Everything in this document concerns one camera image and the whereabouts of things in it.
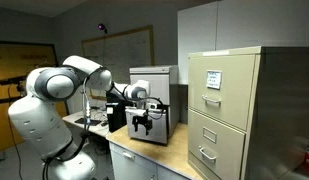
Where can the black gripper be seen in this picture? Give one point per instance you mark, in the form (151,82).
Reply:
(142,120)

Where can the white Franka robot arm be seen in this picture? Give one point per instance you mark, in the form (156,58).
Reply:
(37,116)

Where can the gray open drawer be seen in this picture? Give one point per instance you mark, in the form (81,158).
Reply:
(159,130)

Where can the small gray drawer cabinet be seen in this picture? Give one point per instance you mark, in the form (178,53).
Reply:
(167,86)

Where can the beige file drawer without label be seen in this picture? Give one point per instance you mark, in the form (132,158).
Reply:
(224,150)

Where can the beige file drawer with label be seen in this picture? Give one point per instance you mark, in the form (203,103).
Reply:
(234,113)

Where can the black box device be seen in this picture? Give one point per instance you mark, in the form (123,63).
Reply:
(115,113)

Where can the wood topped counter cabinet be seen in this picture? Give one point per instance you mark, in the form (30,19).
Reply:
(160,153)

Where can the white desk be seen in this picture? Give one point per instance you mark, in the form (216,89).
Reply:
(94,128)

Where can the black flat pad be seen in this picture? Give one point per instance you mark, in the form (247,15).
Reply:
(94,122)

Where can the wood framed whiteboard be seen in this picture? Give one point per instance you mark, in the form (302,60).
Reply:
(127,50)

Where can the white paper label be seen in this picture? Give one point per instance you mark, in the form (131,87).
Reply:
(213,79)

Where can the orange door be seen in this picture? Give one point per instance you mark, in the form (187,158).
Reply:
(7,110)

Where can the beige metal file cabinet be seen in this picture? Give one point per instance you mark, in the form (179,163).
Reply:
(280,113)

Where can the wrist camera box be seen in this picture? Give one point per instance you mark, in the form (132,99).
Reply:
(153,106)

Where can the camera with purple light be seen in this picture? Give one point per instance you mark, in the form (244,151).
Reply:
(101,27)

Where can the black camera on stand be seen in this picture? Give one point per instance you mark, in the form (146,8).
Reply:
(12,80)

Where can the white wall cabinet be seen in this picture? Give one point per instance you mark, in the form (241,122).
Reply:
(244,23)

